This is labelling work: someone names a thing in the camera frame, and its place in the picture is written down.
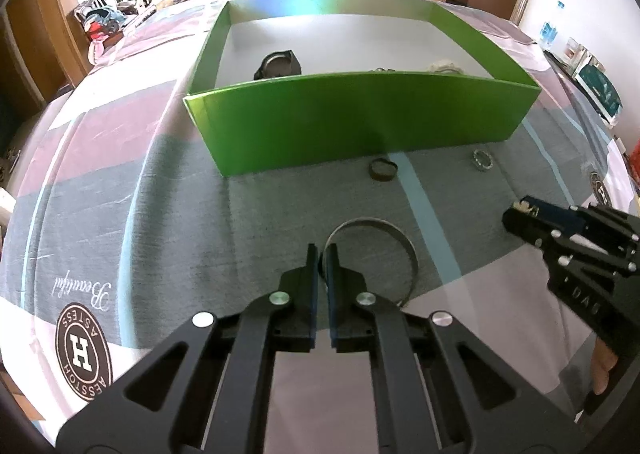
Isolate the small silver ring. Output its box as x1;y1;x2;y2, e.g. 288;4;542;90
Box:
472;147;496;173

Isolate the silver metal bangle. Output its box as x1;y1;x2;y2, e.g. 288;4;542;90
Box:
318;216;421;308

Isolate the small black hair tie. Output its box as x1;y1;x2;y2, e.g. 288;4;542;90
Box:
369;157;400;183

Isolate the white wrist watch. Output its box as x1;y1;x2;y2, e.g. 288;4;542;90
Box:
426;59;465;75

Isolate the black wrist watch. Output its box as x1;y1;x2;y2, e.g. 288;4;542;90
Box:
254;50;302;81

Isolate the gold flower brooch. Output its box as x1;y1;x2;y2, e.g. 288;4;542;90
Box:
512;200;538;217

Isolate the person's right hand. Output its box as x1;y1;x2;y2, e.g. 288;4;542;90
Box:
591;338;618;396

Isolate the dark green box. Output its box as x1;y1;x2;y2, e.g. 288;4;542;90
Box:
575;64;623;127

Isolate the plaid tablecloth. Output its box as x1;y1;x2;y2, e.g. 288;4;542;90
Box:
1;2;637;441

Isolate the clear plastic water bottle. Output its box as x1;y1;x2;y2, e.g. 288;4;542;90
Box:
540;22;558;47

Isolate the green cardboard box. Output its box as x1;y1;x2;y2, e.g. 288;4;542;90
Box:
183;0;540;176

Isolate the chair with piled clothes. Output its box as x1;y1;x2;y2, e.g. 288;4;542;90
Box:
73;0;141;66

